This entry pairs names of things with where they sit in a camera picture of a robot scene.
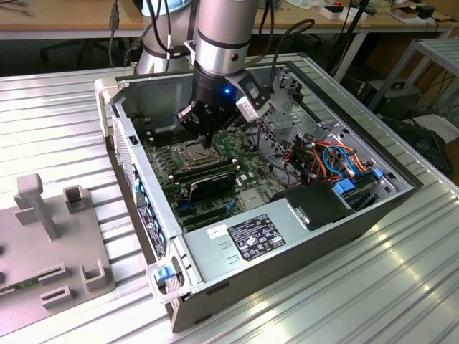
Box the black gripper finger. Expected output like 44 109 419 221
209 107 241 149
174 100 211 148

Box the wire locking lever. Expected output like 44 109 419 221
174 139 206 150

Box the silver CPU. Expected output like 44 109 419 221
184 145 211 164

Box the metal socket cover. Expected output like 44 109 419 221
171 140 220 170

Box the green motherboard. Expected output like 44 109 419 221
141 120 301 232

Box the silver drive cage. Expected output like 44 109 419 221
256 65 346 186

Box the black graphics card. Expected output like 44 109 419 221
186 171 238 202

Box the silver chipset heatsink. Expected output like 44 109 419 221
239 188 265 211

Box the blue retention clip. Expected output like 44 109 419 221
131 163 141 208

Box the black expansion slot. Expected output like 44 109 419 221
176 204 227 218
181 214 231 230

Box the black plastic shroud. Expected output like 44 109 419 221
270 181 354 232

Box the blue disk carrier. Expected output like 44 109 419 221
331 180 356 197

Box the silver power supply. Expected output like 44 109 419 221
181 199 313 284

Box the small white box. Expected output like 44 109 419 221
320 5 345 19

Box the blue case latch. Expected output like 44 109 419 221
153 267 173 285

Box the grey PC case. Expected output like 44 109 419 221
93 62 425 334

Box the black equipment box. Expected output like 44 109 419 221
365 79 422 119

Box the grey parts rack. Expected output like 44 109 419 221
0 173 116 327

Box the wooden desk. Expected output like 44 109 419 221
0 0 459 40

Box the brown cardboard tray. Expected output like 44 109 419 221
389 6 419 23

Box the grey slatted metal table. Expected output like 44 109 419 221
392 37 459 121

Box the green RAM stick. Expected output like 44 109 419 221
0 277 39 297

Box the white camera on black bracket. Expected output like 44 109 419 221
224 70 273 123

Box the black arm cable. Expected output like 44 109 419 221
269 18 316 90

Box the orange power wire bundle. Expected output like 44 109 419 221
283 138 370 184

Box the blue data wire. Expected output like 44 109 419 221
321 144 359 178

